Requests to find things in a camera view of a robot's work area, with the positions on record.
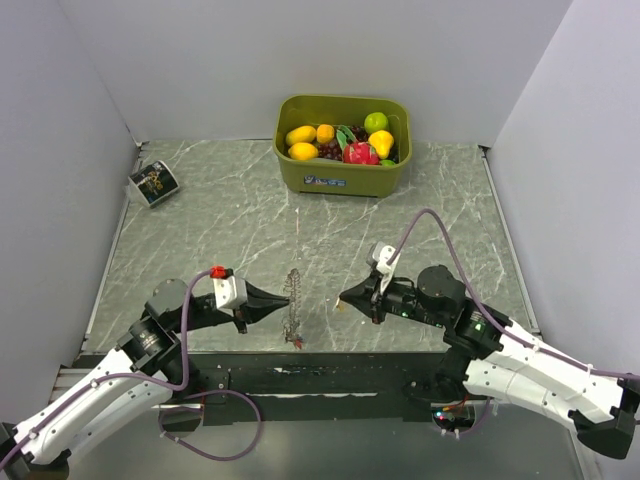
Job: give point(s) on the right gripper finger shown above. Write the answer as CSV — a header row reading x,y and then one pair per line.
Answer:
x,y
363,305
362,292

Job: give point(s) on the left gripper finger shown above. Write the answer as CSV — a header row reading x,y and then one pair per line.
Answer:
x,y
255,312
259,297

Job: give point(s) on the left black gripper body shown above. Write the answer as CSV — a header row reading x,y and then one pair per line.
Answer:
x,y
239,316

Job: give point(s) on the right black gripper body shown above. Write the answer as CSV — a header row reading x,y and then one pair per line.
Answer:
x,y
399,299

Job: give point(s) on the metal keyring disc with rings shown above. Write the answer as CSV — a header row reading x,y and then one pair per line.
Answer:
x,y
291,322

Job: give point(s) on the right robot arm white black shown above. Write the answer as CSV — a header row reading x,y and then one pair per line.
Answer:
x,y
492,356

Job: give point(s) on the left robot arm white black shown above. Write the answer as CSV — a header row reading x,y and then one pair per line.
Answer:
x,y
148,366

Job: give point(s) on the olive green plastic bin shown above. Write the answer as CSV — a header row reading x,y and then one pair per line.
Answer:
x,y
337,177

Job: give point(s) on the pink dragon fruit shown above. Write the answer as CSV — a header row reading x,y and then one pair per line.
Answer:
x,y
360,153

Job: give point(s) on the dark red grapes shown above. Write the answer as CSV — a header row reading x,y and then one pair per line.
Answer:
x,y
333,151

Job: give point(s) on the black printed can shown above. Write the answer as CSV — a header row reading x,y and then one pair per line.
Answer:
x,y
152,185

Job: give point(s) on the yellow mango lower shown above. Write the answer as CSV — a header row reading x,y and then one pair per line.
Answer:
x,y
303,151

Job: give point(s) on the yellow mango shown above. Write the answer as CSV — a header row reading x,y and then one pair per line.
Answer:
x,y
302,134
303,151

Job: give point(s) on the yellow pear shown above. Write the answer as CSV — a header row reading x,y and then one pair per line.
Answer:
x,y
382,141

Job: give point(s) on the orange fruit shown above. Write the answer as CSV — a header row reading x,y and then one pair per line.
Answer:
x,y
325,133

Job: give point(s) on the yellow mango upper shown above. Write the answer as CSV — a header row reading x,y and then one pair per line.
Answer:
x,y
302,134

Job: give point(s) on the green apple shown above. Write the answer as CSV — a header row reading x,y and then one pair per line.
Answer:
x,y
375,122

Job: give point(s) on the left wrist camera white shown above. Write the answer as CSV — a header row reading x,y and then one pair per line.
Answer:
x,y
230,291

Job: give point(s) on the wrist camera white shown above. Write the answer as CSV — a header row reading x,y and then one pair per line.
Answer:
x,y
383,259
230,291

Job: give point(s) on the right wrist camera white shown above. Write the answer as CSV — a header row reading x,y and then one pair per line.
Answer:
x,y
383,259

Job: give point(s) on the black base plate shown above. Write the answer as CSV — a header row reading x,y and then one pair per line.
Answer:
x,y
302,386

